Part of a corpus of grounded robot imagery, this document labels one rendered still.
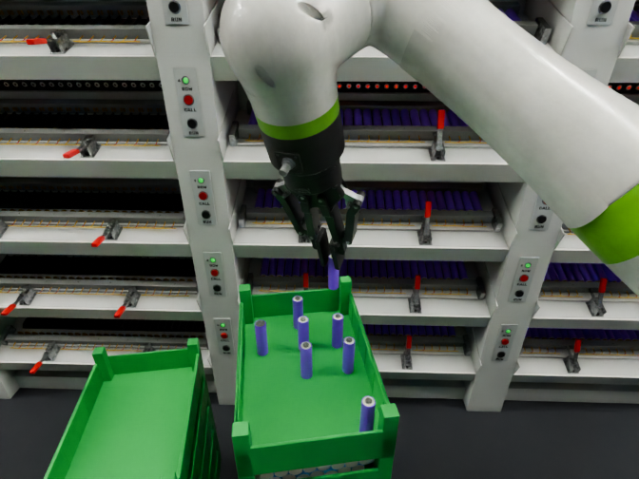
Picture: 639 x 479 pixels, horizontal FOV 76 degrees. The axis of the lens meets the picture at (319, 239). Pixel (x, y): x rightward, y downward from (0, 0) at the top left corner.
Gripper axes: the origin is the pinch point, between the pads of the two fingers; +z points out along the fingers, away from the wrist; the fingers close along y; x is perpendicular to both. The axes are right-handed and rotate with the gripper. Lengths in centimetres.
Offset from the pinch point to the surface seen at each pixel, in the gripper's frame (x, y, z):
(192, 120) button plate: 15.9, -31.7, -9.3
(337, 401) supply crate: -19.9, 6.7, 9.1
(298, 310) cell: -7.3, -4.9, 10.1
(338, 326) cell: -8.7, 3.2, 8.9
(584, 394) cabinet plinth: 18, 59, 77
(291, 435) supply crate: -26.7, 2.8, 5.9
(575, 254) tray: 30, 43, 28
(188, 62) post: 20.8, -31.3, -18.0
